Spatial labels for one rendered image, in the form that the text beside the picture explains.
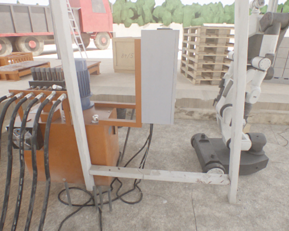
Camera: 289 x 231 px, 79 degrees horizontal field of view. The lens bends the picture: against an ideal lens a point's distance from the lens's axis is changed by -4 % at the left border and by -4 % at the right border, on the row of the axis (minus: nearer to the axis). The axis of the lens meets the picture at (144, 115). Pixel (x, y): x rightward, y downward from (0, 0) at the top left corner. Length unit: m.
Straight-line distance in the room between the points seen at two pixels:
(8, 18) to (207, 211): 9.02
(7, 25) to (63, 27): 8.15
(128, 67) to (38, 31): 5.93
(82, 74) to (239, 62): 1.17
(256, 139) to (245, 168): 0.30
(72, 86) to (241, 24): 0.99
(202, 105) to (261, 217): 1.70
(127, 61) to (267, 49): 3.39
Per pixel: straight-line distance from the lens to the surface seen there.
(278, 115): 3.25
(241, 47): 1.10
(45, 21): 9.75
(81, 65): 1.63
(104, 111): 1.61
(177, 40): 1.14
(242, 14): 1.08
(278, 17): 1.51
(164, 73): 1.17
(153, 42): 1.15
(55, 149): 1.68
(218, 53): 3.56
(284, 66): 4.45
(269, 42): 1.50
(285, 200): 1.98
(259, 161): 2.00
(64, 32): 1.16
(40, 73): 1.69
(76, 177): 1.80
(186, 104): 2.85
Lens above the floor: 1.23
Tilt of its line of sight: 24 degrees down
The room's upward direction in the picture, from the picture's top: straight up
